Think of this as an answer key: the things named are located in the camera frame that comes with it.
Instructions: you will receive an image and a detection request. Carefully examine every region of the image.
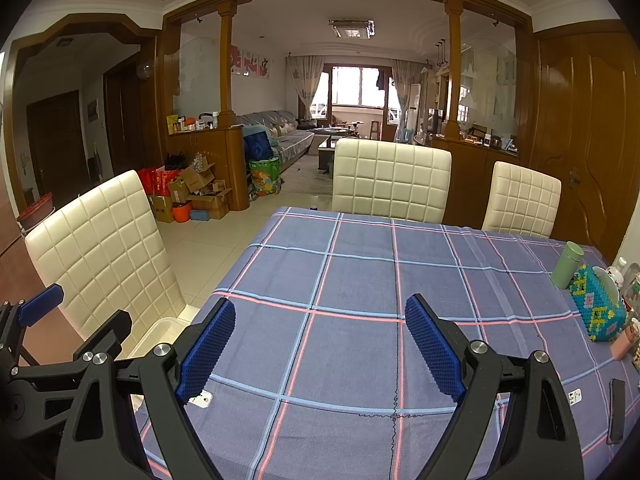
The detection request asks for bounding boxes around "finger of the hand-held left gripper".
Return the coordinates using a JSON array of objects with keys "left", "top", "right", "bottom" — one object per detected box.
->
[
  {"left": 12, "top": 309, "right": 133, "bottom": 384},
  {"left": 0, "top": 283, "right": 65, "bottom": 376}
]

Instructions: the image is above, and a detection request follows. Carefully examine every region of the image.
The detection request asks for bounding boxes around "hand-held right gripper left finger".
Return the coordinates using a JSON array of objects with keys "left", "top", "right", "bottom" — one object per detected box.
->
[{"left": 55, "top": 297, "right": 237, "bottom": 480}]

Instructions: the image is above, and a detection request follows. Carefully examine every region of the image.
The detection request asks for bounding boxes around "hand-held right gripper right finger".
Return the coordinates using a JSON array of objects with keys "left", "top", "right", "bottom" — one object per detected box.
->
[{"left": 404, "top": 293, "right": 585, "bottom": 480}]

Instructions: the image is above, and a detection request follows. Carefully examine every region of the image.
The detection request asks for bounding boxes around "cream quilted dining chair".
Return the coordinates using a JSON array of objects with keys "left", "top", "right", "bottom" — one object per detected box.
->
[
  {"left": 481, "top": 161, "right": 562, "bottom": 240},
  {"left": 331, "top": 138, "right": 452, "bottom": 224},
  {"left": 24, "top": 170, "right": 188, "bottom": 356}
]

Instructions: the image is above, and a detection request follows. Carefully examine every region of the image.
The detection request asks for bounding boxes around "blue plaid tablecloth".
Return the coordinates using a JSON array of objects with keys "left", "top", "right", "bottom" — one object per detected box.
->
[{"left": 135, "top": 206, "right": 640, "bottom": 480}]

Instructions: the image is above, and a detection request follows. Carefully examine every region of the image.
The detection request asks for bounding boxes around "red plastic basin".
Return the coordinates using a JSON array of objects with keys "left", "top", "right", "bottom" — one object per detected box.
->
[{"left": 17, "top": 192, "right": 55, "bottom": 231}]

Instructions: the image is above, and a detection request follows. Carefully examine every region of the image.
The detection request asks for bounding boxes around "cardboard box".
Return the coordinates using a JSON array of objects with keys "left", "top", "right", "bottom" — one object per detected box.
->
[
  {"left": 177, "top": 162, "right": 217, "bottom": 193},
  {"left": 148, "top": 194, "right": 176, "bottom": 223},
  {"left": 190, "top": 187, "right": 233, "bottom": 221}
]

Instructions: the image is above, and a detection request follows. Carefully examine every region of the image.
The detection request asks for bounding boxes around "red bag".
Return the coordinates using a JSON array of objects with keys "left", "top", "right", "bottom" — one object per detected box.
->
[{"left": 137, "top": 167, "right": 178, "bottom": 198}]

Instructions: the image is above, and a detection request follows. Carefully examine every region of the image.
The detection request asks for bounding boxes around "green cup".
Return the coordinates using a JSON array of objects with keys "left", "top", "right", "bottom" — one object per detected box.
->
[{"left": 551, "top": 241, "right": 583, "bottom": 290}]

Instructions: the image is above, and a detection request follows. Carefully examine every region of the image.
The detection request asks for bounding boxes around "dark wooden door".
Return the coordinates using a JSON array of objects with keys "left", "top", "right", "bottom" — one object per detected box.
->
[{"left": 25, "top": 90, "right": 83, "bottom": 196}]

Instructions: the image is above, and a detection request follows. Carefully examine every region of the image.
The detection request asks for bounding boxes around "colourful beaded tissue box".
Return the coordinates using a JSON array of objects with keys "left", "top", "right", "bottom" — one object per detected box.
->
[{"left": 569, "top": 265, "right": 628, "bottom": 343}]

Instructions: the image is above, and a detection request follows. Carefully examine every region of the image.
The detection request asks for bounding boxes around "wooden partition cabinet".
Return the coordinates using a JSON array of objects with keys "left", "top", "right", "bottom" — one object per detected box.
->
[
  {"left": 431, "top": 137, "right": 521, "bottom": 228},
  {"left": 165, "top": 125, "right": 251, "bottom": 213}
]

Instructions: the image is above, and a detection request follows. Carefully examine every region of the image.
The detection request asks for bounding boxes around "colourful woven bag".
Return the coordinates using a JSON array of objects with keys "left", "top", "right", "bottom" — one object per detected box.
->
[{"left": 248, "top": 156, "right": 282, "bottom": 197}]

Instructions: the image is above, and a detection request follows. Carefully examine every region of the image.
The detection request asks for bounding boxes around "pink cylindrical container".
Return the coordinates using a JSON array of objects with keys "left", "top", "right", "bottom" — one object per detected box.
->
[{"left": 612, "top": 327, "right": 640, "bottom": 361}]

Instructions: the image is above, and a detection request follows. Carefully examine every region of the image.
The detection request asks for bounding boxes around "black phone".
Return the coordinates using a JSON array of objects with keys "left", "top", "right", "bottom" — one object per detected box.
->
[{"left": 606, "top": 379, "right": 627, "bottom": 445}]

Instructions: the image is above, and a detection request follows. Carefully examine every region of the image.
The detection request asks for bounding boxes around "clear glass bottle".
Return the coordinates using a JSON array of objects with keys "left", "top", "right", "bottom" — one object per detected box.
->
[{"left": 621, "top": 271, "right": 640, "bottom": 311}]

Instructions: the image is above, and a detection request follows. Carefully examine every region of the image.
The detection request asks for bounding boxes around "blue bag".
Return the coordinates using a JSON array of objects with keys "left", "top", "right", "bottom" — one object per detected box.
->
[{"left": 243, "top": 127, "right": 275, "bottom": 162}]

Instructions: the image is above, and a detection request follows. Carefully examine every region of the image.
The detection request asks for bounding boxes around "grey sofa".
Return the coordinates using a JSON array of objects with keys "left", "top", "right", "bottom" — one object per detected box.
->
[{"left": 235, "top": 108, "right": 323, "bottom": 176}]

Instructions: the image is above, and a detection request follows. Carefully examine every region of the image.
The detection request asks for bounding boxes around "coffee table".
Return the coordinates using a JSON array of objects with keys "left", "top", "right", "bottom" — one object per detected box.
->
[{"left": 314, "top": 129, "right": 353, "bottom": 173}]

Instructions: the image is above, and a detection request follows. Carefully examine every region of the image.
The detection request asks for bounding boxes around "white standing air conditioner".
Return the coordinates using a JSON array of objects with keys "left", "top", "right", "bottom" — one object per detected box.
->
[{"left": 407, "top": 82, "right": 426, "bottom": 133}]

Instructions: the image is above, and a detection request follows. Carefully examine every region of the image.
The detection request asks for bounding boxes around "glossy wooden door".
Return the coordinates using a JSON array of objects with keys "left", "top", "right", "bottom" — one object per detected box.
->
[{"left": 532, "top": 22, "right": 636, "bottom": 263}]

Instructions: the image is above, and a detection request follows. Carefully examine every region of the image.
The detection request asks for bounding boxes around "patterned curtain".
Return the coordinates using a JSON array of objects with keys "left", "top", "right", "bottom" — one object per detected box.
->
[
  {"left": 391, "top": 59, "right": 425, "bottom": 111},
  {"left": 286, "top": 55, "right": 325, "bottom": 121}
]

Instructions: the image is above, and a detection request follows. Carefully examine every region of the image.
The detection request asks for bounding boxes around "bright window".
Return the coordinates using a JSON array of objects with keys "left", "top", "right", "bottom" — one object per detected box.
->
[{"left": 331, "top": 66, "right": 386, "bottom": 106}]

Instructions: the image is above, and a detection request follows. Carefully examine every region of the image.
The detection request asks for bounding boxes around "ceiling lamp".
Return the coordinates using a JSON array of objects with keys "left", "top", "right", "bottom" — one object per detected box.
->
[{"left": 328, "top": 19, "right": 376, "bottom": 39}]

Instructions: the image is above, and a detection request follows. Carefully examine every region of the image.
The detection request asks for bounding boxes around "pink wall art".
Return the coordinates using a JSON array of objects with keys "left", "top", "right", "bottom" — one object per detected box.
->
[{"left": 230, "top": 45, "right": 272, "bottom": 81}]

